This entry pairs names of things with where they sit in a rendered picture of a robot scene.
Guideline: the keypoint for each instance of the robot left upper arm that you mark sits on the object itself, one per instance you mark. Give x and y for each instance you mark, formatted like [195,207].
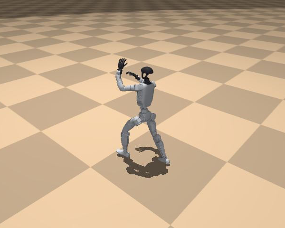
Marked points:
[136,87]

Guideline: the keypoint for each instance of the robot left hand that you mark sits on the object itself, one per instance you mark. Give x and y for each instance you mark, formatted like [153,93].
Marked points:
[121,64]

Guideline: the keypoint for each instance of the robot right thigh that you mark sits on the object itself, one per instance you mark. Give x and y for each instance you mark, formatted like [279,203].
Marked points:
[152,127]

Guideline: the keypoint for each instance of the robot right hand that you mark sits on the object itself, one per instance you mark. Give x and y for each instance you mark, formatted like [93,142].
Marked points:
[136,76]

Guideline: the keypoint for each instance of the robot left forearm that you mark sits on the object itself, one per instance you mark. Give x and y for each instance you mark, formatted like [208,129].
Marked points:
[119,80]

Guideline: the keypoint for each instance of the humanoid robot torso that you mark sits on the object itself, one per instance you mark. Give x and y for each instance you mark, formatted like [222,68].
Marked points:
[144,99]

